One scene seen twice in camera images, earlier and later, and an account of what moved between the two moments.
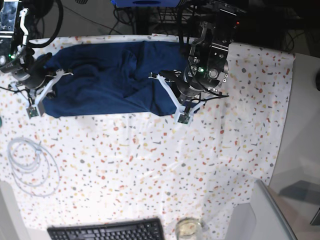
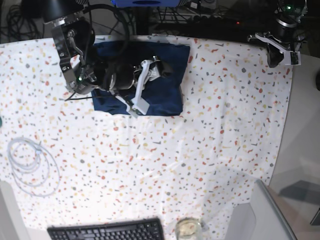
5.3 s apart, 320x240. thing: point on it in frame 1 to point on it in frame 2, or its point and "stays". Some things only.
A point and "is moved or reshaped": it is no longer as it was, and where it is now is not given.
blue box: [147, 3] stays
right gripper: [188, 86] to [284, 36]
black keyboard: [150, 229] stays
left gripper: [30, 70] to [117, 76]
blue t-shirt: [113, 77] is moved or reshaped
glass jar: [188, 228] stays
